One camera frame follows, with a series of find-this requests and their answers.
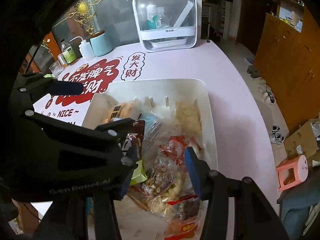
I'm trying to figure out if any orange label cake snack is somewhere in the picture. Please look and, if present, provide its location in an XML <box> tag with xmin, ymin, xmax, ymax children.
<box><xmin>103</xmin><ymin>100</ymin><xmax>141</xmax><ymax>124</ymax></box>

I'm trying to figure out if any brown chocolate snack packet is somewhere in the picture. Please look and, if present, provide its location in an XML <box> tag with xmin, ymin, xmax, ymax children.
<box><xmin>119</xmin><ymin>120</ymin><xmax>145</xmax><ymax>160</ymax></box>

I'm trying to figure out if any light blue white packet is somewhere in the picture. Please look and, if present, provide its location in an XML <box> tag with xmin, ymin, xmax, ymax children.
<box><xmin>138</xmin><ymin>112</ymin><xmax>170</xmax><ymax>161</ymax></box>

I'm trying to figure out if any white plastic tray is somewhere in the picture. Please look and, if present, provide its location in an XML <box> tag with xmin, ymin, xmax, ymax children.
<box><xmin>82</xmin><ymin>79</ymin><xmax>218</xmax><ymax>239</ymax></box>

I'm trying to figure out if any green small snack packet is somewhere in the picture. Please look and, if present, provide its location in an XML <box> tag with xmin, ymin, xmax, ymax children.
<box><xmin>130</xmin><ymin>160</ymin><xmax>148</xmax><ymax>185</ymax></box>

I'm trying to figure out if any red white snack packet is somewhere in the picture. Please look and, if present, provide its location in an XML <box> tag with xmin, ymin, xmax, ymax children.
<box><xmin>158</xmin><ymin>135</ymin><xmax>202</xmax><ymax>166</ymax></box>

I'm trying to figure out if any large biscuit bag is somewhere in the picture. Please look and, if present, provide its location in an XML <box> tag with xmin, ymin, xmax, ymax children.
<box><xmin>129</xmin><ymin>174</ymin><xmax>194</xmax><ymax>220</ymax></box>

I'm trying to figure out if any nut mix snack bag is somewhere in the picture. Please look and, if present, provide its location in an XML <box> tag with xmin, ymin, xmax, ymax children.
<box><xmin>141</xmin><ymin>162</ymin><xmax>186</xmax><ymax>199</ymax></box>

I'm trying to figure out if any round cracker pack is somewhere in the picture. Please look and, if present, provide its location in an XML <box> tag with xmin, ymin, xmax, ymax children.
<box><xmin>175</xmin><ymin>101</ymin><xmax>202</xmax><ymax>139</ymax></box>

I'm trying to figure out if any red small candy packet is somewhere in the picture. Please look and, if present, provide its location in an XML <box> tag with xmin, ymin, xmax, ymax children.
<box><xmin>164</xmin><ymin>215</ymin><xmax>201</xmax><ymax>240</ymax></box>

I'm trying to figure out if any green tissue pack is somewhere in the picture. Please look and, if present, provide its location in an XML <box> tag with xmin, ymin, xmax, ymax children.
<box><xmin>43</xmin><ymin>74</ymin><xmax>54</xmax><ymax>78</ymax></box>

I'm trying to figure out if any clear drinking glass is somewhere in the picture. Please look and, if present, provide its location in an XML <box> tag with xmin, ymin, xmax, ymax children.
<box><xmin>49</xmin><ymin>61</ymin><xmax>64</xmax><ymax>77</ymax></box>

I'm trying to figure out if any small glass jar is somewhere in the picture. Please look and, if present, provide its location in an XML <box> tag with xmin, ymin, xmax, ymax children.
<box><xmin>57</xmin><ymin>53</ymin><xmax>68</xmax><ymax>68</ymax></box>

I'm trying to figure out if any green label glass bottle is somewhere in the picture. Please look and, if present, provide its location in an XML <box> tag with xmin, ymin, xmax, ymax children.
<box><xmin>61</xmin><ymin>39</ymin><xmax>76</xmax><ymax>64</ymax></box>

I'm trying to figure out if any white squeeze bottle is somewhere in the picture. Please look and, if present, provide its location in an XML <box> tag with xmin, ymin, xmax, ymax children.
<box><xmin>70</xmin><ymin>36</ymin><xmax>95</xmax><ymax>61</ymax></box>

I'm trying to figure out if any pink plastic stool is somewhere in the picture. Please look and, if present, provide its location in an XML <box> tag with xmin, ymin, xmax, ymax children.
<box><xmin>276</xmin><ymin>154</ymin><xmax>309</xmax><ymax>192</ymax></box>

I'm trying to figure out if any light blue canister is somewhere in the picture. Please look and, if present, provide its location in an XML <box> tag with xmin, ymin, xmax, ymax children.
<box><xmin>90</xmin><ymin>30</ymin><xmax>113</xmax><ymax>57</ymax></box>

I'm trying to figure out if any cardboard box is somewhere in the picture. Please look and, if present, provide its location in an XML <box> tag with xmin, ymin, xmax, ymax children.
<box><xmin>284</xmin><ymin>118</ymin><xmax>319</xmax><ymax>158</ymax></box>

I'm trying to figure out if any wooden glass door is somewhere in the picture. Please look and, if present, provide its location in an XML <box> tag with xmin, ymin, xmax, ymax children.
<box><xmin>19</xmin><ymin>0</ymin><xmax>139</xmax><ymax>74</ymax></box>

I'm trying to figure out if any white transparent storage box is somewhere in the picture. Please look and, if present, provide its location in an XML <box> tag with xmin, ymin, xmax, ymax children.
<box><xmin>128</xmin><ymin>0</ymin><xmax>198</xmax><ymax>53</ymax></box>

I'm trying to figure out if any brown wooden cabinet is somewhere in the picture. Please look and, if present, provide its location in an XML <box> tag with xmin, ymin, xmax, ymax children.
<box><xmin>254</xmin><ymin>9</ymin><xmax>319</xmax><ymax>133</ymax></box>

